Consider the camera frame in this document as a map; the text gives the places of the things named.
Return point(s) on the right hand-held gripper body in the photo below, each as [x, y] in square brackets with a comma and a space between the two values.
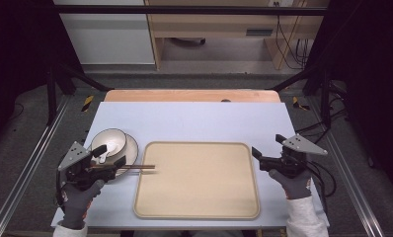
[288, 164]

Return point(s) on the black curtain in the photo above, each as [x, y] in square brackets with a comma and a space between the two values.
[372, 82]
[16, 49]

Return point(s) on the white ceramic spoon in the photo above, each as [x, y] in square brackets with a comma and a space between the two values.
[110, 148]

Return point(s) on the yellow black floor tape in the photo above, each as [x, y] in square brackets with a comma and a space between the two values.
[87, 103]
[298, 103]

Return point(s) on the black metal frame stand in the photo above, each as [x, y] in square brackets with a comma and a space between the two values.
[325, 98]
[52, 95]

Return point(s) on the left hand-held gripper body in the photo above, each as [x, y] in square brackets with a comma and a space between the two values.
[77, 157]

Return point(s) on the black horizontal frame bar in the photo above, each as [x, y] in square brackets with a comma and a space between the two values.
[184, 9]

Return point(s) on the white ceramic bowl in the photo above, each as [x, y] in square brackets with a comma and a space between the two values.
[110, 137]

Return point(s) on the brown wooden chopstick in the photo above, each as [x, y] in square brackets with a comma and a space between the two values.
[141, 165]
[141, 168]

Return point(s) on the person's right hand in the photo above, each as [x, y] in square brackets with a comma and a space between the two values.
[296, 187]

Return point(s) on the aluminium floor rail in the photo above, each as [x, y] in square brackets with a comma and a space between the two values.
[30, 164]
[352, 177]

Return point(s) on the beige rectangular tray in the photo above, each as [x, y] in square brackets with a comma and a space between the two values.
[197, 181]

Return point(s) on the person's left hand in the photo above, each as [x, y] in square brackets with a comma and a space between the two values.
[76, 204]

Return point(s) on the light wooden desk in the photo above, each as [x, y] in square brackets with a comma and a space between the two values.
[217, 24]

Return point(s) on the white cabinet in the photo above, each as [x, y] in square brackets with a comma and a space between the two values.
[109, 36]

